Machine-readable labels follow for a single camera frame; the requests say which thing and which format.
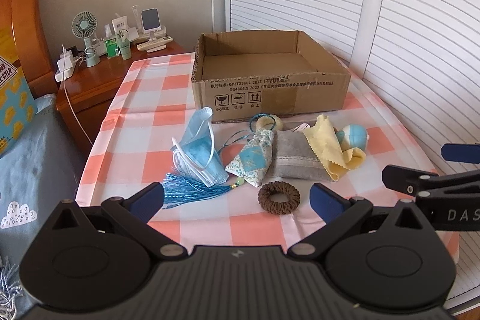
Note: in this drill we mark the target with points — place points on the white power strip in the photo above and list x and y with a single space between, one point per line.
66 64

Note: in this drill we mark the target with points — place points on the green handheld fan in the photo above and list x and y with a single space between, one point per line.
83 27

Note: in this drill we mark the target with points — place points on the blue white soft ball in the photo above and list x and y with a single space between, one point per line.
353 136

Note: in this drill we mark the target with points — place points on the blue tassel sachet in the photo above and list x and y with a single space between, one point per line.
246 157

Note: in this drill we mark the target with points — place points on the grey fabric pouch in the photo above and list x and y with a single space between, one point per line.
293 158

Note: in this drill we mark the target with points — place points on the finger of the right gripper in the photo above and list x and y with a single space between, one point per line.
461 153
427 185

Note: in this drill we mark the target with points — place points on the cardboard box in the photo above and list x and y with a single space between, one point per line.
244 73

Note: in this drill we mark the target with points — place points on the cream hair scrunchie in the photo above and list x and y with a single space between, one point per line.
269 122

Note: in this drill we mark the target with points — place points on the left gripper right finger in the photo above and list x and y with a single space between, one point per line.
342 217

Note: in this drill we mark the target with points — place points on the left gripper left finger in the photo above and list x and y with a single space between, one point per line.
130 218

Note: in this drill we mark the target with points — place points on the pink checkered tablecloth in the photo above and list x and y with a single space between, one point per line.
150 111

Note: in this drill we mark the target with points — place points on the wooden nightstand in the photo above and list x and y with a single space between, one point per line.
84 98

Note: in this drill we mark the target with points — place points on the green tube bottle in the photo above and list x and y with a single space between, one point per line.
123 44

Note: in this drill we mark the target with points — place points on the brown hair scrunchie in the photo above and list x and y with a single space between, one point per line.
278 198

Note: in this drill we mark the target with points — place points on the phone on white stand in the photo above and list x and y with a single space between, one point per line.
151 22

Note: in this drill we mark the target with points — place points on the white remote control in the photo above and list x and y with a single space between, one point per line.
155 45

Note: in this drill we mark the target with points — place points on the white louvered closet door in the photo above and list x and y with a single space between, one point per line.
420 57

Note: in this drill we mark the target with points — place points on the yellow cleaning cloth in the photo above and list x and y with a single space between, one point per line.
324 143

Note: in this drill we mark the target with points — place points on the yellow blue printed bag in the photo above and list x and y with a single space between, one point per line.
17 106

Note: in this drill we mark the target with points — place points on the white labelled box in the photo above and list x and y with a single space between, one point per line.
120 25

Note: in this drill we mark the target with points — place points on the blue face mask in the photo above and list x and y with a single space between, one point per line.
195 154

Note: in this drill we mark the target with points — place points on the blue grey bedding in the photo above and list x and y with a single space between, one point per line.
43 167

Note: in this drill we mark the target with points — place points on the wooden headboard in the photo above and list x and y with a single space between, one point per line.
22 18

